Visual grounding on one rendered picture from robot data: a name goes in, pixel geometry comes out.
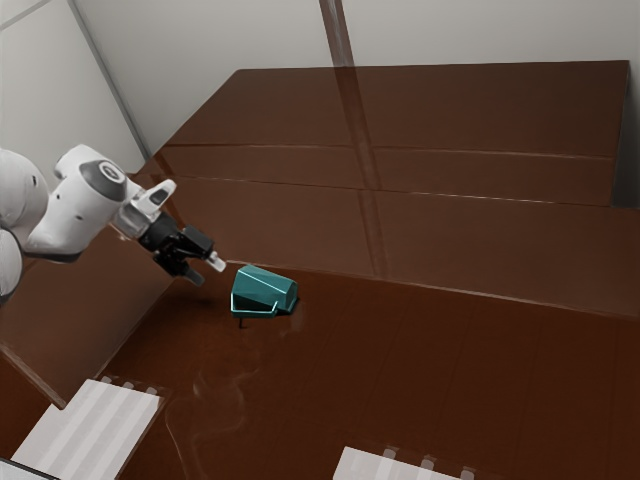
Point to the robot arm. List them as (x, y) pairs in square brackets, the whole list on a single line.
[(75, 210)]

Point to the teal faceted mug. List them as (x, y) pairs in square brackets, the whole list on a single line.
[(262, 293)]

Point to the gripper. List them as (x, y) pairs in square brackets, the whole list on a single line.
[(161, 235)]

